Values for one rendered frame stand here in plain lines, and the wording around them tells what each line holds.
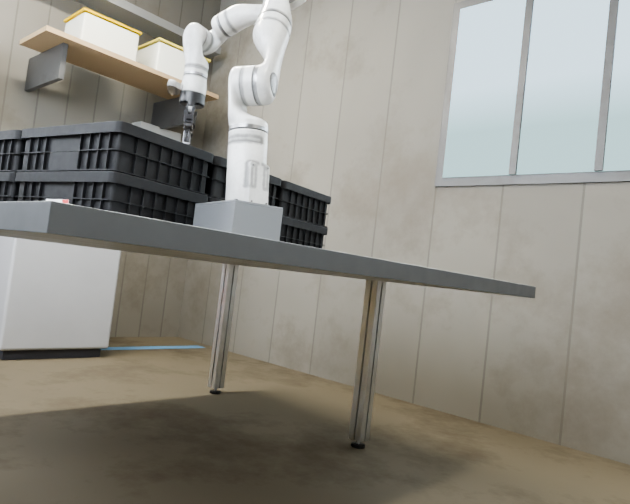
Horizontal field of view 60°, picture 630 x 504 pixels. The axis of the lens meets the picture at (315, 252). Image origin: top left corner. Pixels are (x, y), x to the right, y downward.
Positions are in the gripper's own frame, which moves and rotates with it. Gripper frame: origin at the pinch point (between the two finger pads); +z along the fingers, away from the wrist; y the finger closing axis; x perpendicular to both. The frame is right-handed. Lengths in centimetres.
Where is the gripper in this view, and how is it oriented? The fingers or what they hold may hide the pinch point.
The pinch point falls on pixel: (186, 141)
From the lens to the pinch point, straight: 169.7
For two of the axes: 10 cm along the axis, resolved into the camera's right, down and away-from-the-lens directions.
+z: -1.2, 9.9, -0.5
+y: -2.1, 0.2, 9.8
